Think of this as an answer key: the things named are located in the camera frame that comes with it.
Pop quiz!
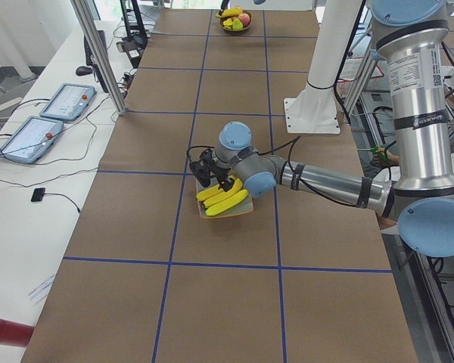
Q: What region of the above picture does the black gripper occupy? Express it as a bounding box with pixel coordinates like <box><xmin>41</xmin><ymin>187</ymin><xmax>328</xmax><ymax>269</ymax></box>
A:
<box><xmin>213</xmin><ymin>163</ymin><xmax>234</xmax><ymax>191</ymax></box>

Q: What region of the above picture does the yellow banana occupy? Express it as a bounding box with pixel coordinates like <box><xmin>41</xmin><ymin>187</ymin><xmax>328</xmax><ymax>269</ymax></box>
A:
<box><xmin>216</xmin><ymin>7</ymin><xmax>244</xmax><ymax>19</ymax></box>
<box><xmin>202</xmin><ymin>178</ymin><xmax>243</xmax><ymax>209</ymax></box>
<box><xmin>204</xmin><ymin>189</ymin><xmax>249</xmax><ymax>217</ymax></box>
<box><xmin>196</xmin><ymin>185</ymin><xmax>225</xmax><ymax>202</ymax></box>

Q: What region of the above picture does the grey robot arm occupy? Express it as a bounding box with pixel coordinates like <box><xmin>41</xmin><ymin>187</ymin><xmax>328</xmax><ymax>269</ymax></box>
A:
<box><xmin>211</xmin><ymin>1</ymin><xmax>454</xmax><ymax>257</ymax></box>

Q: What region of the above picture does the grey square plate orange rim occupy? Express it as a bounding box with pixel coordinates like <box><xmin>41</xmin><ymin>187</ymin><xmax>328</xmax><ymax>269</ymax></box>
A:
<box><xmin>195</xmin><ymin>175</ymin><xmax>253</xmax><ymax>219</ymax></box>

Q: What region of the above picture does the woven fruit basket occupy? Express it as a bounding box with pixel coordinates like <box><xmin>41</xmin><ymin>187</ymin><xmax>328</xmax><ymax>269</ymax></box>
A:
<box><xmin>219</xmin><ymin>11</ymin><xmax>252</xmax><ymax>33</ymax></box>

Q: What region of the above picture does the brown paper table mat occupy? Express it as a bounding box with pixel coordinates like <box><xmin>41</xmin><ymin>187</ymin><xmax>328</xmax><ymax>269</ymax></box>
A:
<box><xmin>23</xmin><ymin>10</ymin><xmax>417</xmax><ymax>362</ymax></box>

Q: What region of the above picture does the person in white shirt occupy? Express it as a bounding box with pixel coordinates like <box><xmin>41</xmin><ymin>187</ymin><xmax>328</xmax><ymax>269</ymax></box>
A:
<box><xmin>371</xmin><ymin>146</ymin><xmax>400</xmax><ymax>231</ymax></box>

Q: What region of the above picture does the pink apple left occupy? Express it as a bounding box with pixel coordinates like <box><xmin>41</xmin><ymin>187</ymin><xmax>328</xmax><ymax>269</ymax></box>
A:
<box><xmin>238</xmin><ymin>13</ymin><xmax>250</xmax><ymax>27</ymax></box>

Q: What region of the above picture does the blue teach pendant far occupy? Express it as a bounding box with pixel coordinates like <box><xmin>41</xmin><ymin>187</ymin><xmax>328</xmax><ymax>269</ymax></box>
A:
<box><xmin>39</xmin><ymin>83</ymin><xmax>96</xmax><ymax>122</ymax></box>

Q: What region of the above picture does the blue teach pendant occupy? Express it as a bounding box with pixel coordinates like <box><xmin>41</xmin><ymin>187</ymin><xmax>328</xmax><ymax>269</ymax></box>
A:
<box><xmin>0</xmin><ymin>116</ymin><xmax>64</xmax><ymax>164</ymax></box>
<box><xmin>39</xmin><ymin>83</ymin><xmax>96</xmax><ymax>122</ymax></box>

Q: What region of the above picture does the black computer mouse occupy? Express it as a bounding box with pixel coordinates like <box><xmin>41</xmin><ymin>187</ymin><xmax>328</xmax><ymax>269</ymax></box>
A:
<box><xmin>76</xmin><ymin>66</ymin><xmax>94</xmax><ymax>76</ymax></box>

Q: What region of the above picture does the small black box device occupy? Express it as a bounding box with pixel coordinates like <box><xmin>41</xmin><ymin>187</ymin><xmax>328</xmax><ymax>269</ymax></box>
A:
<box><xmin>30</xmin><ymin>188</ymin><xmax>45</xmax><ymax>203</ymax></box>

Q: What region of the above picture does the blue teach pendant near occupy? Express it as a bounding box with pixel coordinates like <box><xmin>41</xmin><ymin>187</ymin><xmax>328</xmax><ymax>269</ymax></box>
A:
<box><xmin>0</xmin><ymin>116</ymin><xmax>64</xmax><ymax>164</ymax></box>

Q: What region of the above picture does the red cylinder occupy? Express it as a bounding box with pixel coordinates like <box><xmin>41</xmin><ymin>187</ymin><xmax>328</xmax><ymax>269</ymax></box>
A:
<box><xmin>0</xmin><ymin>318</ymin><xmax>35</xmax><ymax>348</ymax></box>

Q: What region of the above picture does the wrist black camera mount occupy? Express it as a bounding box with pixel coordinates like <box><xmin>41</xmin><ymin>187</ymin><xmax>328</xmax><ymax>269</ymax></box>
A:
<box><xmin>188</xmin><ymin>147</ymin><xmax>213</xmax><ymax>188</ymax></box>

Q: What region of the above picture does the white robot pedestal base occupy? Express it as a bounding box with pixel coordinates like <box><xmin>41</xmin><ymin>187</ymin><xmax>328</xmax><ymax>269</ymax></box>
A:
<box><xmin>284</xmin><ymin>1</ymin><xmax>361</xmax><ymax>135</ymax></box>

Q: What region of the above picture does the aluminium frame post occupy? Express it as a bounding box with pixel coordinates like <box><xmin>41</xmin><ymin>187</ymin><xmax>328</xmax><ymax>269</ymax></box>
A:
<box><xmin>70</xmin><ymin>0</ymin><xmax>127</xmax><ymax>116</ymax></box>

